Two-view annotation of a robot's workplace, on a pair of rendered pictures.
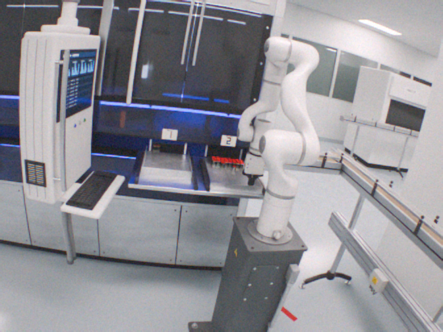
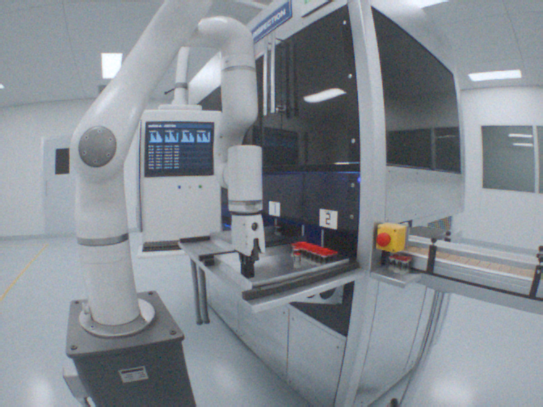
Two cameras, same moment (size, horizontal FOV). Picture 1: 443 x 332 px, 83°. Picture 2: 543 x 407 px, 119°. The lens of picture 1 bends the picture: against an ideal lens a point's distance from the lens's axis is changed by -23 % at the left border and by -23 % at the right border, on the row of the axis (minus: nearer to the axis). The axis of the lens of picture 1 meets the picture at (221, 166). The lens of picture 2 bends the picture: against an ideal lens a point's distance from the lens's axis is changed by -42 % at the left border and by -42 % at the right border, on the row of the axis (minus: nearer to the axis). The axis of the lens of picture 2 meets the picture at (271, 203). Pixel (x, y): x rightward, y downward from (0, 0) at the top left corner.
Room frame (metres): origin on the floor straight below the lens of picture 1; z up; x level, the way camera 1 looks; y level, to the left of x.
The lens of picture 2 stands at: (1.26, -0.80, 1.17)
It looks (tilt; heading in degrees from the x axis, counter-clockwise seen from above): 6 degrees down; 69
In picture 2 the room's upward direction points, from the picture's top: straight up
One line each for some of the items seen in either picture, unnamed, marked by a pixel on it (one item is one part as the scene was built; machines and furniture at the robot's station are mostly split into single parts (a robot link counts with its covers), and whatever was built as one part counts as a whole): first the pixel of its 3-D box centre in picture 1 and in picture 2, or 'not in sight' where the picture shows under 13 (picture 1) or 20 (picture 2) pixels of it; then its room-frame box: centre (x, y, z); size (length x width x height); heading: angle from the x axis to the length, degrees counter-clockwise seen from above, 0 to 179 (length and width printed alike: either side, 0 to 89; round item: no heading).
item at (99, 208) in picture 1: (88, 190); (178, 247); (1.28, 0.63, 0.79); 0.45 x 0.28 x 0.03; 4
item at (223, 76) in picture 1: (228, 56); (314, 87); (1.77, 0.07, 1.50); 0.43 x 0.01 x 0.59; 102
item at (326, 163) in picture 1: (298, 157); (486, 268); (2.05, -0.51, 0.92); 0.69 x 0.16 x 0.16; 102
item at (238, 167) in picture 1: (228, 165); (308, 255); (1.68, -0.04, 0.90); 0.18 x 0.02 x 0.05; 101
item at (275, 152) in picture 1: (280, 162); (99, 181); (1.09, -0.21, 1.16); 0.19 x 0.12 x 0.24; 104
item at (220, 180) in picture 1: (231, 174); (280, 263); (1.57, -0.06, 0.90); 0.34 x 0.26 x 0.04; 11
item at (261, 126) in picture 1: (260, 133); (244, 172); (1.44, -0.15, 1.18); 0.09 x 0.08 x 0.13; 104
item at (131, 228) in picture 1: (101, 182); (294, 275); (2.09, 0.91, 0.44); 2.06 x 1.00 x 0.88; 102
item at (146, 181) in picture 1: (197, 172); (263, 256); (1.58, 0.12, 0.87); 0.70 x 0.48 x 0.02; 102
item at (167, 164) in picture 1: (167, 160); (257, 237); (1.61, 0.30, 0.90); 0.34 x 0.26 x 0.04; 12
